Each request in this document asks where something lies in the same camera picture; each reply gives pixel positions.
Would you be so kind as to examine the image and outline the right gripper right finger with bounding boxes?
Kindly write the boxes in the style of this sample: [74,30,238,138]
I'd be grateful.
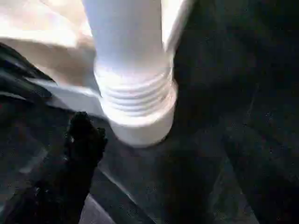
[221,129,299,224]

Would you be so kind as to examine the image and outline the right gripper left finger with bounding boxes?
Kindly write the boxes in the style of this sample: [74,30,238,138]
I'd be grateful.
[0,111,108,224]

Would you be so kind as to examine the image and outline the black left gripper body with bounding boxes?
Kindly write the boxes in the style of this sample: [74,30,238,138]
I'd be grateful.
[0,42,71,122]

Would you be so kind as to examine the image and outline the white plastic table top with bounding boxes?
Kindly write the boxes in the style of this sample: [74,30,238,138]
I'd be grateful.
[0,0,195,149]

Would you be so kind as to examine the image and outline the white plastic table leg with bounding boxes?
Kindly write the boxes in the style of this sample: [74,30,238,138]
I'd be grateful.
[82,0,174,125]

